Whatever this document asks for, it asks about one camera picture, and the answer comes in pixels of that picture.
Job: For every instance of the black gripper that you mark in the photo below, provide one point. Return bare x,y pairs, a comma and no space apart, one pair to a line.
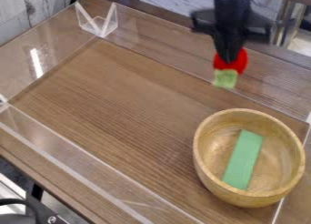
233,31

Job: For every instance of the red plush strawberry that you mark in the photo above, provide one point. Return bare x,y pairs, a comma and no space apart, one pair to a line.
226,72

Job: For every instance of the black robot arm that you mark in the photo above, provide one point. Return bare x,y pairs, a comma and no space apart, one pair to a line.
230,7

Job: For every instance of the metal table leg background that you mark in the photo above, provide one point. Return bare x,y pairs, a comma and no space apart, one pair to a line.
290,18

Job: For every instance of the wooden bowl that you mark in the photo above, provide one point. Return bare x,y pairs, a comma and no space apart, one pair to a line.
279,167

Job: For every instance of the green rectangular block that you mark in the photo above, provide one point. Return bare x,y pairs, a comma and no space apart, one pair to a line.
243,159

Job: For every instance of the clear acrylic corner bracket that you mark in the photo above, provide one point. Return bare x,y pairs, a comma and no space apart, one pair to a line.
100,26

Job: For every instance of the clear acrylic front wall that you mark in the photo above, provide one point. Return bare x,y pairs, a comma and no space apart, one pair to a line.
96,189

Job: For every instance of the black clamp with cable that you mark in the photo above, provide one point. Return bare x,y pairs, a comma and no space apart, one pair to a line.
19,210

